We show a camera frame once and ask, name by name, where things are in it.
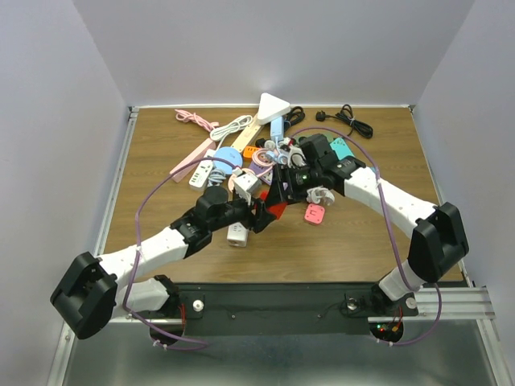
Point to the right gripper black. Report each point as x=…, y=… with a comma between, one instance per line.
x=283, y=174

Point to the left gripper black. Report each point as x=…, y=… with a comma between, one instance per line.
x=261, y=217

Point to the red cube socket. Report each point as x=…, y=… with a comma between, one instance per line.
x=277, y=210

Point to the white cube socket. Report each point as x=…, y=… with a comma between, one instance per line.
x=237, y=235

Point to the pink round power strip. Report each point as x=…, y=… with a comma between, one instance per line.
x=231, y=182

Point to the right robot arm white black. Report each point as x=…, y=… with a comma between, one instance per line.
x=437, y=236

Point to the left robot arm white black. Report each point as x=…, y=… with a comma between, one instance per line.
x=86, y=296

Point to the pink flat plug adapter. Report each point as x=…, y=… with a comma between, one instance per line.
x=314, y=214

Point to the purple power strip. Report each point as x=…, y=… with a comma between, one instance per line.
x=264, y=173

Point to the orange power strip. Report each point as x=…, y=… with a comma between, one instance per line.
x=249, y=151

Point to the blue round power strip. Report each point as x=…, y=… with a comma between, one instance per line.
x=227, y=158

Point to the light blue power strip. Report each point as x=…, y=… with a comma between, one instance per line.
x=277, y=129

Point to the beige long power strip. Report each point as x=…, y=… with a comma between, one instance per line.
x=248, y=135

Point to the teal triangle power strip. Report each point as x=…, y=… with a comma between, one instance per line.
x=340, y=147

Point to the white usb power strip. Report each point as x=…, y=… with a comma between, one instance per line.
x=199, y=179

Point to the white triangle power strip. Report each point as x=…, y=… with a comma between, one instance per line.
x=271, y=107

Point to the pink long power strip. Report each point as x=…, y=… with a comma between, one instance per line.
x=184, y=167

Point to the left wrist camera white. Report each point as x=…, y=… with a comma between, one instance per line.
x=245, y=184

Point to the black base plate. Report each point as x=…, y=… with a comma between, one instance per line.
x=280, y=308

